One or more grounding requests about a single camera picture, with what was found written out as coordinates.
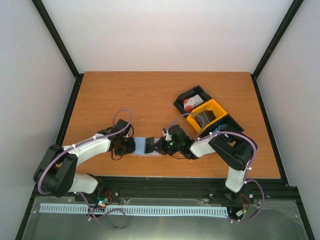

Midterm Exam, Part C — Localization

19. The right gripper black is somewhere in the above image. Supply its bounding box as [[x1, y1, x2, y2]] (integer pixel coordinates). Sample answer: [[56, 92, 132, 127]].
[[150, 137, 182, 157]]

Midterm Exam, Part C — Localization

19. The pink card holder wallet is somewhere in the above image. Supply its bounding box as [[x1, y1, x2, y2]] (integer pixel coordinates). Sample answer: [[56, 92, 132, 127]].
[[131, 137, 161, 157]]

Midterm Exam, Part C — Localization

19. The white card stack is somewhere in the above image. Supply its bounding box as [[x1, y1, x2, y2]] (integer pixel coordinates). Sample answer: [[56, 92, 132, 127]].
[[183, 94, 204, 113]]

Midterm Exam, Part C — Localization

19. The dark card stack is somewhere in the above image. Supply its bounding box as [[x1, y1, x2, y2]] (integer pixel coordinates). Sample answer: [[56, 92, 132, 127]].
[[195, 110, 216, 126]]

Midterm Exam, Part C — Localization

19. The blue card stack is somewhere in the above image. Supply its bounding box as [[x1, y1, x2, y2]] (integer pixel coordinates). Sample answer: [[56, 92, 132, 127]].
[[212, 124, 224, 133]]

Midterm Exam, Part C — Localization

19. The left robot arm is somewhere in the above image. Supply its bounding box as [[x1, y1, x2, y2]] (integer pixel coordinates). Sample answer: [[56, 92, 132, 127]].
[[33, 119, 135, 202]]

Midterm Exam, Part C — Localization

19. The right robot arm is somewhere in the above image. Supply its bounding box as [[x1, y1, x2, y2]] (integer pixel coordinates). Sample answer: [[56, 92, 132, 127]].
[[151, 124, 258, 193]]

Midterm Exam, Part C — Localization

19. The black bin left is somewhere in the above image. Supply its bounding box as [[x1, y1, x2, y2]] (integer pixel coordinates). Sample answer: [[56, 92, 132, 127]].
[[173, 85, 212, 114]]

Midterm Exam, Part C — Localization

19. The black bin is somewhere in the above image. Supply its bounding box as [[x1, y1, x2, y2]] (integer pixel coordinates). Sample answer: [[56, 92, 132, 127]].
[[173, 85, 212, 114], [200, 114, 244, 137]]

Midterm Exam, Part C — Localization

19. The small electronics board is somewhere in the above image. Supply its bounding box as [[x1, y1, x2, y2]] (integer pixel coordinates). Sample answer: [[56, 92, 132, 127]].
[[97, 195, 113, 208]]

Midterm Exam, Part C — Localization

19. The yellow bin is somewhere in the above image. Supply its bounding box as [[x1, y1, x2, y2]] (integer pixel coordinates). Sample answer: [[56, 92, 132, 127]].
[[186, 99, 227, 133]]

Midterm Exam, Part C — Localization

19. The black bin right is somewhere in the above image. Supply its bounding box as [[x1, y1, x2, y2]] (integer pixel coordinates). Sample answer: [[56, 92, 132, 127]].
[[200, 114, 244, 137]]

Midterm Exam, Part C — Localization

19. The grey connector plug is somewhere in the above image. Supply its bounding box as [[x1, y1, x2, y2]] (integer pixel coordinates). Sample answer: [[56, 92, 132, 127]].
[[235, 209, 247, 219]]

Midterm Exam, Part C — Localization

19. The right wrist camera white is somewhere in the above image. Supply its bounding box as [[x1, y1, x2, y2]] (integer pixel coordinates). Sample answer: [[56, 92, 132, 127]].
[[162, 128, 172, 141]]

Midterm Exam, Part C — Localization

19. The light blue cable duct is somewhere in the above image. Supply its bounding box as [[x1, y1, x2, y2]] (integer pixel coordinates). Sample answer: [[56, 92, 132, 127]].
[[38, 203, 228, 218]]

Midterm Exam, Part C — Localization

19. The left black frame post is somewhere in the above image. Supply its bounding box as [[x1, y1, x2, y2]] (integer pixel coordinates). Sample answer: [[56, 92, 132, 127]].
[[31, 0, 83, 82]]

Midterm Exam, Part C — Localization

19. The black frame post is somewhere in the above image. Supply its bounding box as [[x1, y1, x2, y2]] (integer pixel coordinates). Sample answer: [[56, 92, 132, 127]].
[[31, 0, 83, 82], [251, 0, 306, 81]]

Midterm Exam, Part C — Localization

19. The black aluminium rail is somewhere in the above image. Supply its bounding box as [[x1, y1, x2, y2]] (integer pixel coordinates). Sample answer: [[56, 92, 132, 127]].
[[33, 176, 300, 206]]

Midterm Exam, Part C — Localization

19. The right black frame post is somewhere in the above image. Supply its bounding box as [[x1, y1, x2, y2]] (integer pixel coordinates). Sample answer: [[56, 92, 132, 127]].
[[251, 0, 306, 81]]

